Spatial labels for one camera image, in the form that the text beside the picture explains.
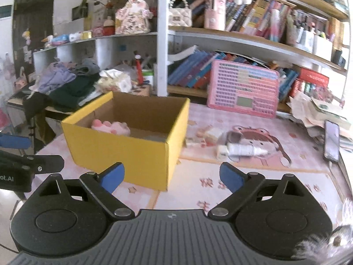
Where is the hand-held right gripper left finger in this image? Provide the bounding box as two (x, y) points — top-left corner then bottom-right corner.
(35, 162), (135, 221)

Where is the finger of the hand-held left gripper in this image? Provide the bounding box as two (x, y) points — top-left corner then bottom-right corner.
(0, 132), (32, 150)
(0, 150), (65, 176)

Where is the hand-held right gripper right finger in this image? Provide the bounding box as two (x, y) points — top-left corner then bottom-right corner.
(207, 162), (308, 221)

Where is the yellow cardboard box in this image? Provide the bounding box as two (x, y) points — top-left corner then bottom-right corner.
(61, 91), (191, 191)

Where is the small white adapter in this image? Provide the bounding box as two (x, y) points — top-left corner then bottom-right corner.
(216, 145), (229, 161)

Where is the white plastic bottle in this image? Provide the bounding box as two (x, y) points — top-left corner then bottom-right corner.
(227, 141), (269, 157)

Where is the cream small box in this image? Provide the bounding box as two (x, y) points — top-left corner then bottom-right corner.
(204, 127), (223, 141)

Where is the black cloth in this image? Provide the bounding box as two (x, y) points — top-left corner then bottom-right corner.
(23, 91), (53, 127)

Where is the pink cartoon desk mat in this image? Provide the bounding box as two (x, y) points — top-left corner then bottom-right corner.
(33, 101), (345, 227)

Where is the pink plush toy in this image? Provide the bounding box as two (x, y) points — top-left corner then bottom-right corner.
(92, 119), (131, 136)

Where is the purple cloth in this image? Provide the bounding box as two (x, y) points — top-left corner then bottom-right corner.
(37, 62), (76, 94)

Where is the dark green cloth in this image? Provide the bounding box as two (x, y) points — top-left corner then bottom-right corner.
(48, 73), (101, 108)

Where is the pink learning tablet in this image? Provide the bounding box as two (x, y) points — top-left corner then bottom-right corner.
(207, 59), (280, 119)

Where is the tissue pack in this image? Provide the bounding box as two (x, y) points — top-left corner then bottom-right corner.
(96, 69), (132, 93)

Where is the pile of loose papers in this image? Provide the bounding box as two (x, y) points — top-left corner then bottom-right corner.
(287, 91), (353, 152)

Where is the grey cloth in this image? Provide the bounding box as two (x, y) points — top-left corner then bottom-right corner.
(74, 58), (100, 75)

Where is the white and green cup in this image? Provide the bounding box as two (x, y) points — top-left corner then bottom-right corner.
(142, 69), (154, 86)

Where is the black smartphone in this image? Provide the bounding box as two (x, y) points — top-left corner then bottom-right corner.
(323, 120), (340, 163)

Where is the slim blue book bundle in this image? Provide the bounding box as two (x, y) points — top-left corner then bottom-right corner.
(278, 69), (300, 101)

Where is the fluffy grey sleeve cuff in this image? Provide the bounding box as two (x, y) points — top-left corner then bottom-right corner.
(292, 199), (353, 265)

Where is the blue small pack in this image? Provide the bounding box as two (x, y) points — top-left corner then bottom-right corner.
(51, 34), (69, 46)

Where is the red pen toy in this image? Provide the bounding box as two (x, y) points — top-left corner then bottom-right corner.
(134, 55), (144, 86)

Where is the row of blue books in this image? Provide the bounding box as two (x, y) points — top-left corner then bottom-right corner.
(168, 48), (218, 90)

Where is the red box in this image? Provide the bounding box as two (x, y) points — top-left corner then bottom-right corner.
(289, 68), (330, 100)

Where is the white cubby shelf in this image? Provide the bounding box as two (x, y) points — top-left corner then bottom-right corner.
(33, 32), (158, 72)

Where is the white storage bin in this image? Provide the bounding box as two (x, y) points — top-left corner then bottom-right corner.
(294, 29), (315, 53)
(313, 33), (334, 61)

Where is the black small box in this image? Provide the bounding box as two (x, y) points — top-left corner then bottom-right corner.
(331, 49), (346, 68)

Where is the floral fabric bag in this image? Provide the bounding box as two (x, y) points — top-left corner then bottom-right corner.
(114, 0), (153, 35)

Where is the row of colourful books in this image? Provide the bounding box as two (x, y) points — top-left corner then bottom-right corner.
(225, 0), (293, 43)

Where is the pink cylinder box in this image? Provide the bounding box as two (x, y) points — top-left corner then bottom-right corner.
(205, 0), (227, 31)

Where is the white quilted handbag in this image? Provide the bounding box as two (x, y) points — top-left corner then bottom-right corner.
(168, 0), (193, 27)

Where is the white shelf post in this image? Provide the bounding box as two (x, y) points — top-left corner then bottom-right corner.
(157, 0), (170, 97)

